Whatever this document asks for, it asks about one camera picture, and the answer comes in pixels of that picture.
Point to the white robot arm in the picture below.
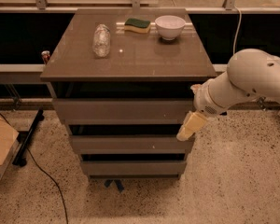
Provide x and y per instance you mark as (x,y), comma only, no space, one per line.
(251,74)

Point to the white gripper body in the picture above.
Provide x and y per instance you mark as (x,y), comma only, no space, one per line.
(204,100)

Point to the grey middle drawer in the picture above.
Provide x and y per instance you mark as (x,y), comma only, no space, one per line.
(129,144)

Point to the white bowl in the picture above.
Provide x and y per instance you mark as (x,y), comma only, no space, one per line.
(169,27)

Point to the green yellow sponge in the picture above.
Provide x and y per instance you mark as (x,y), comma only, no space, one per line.
(136,25)

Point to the black metal leg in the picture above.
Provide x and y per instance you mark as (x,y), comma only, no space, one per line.
(19,159)

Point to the grey bottom drawer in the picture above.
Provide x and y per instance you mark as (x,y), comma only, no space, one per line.
(133,167)

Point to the grey drawer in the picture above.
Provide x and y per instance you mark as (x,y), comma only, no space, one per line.
(120,111)
(133,167)
(129,144)

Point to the clear plastic bottle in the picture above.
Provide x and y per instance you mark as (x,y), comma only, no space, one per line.
(101,41)

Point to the red soda can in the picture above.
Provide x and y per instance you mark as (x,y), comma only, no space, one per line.
(45,56)

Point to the grey top drawer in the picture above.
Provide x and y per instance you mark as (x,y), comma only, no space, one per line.
(120,111)

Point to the grey drawer cabinet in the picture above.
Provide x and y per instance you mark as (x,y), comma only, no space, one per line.
(138,66)

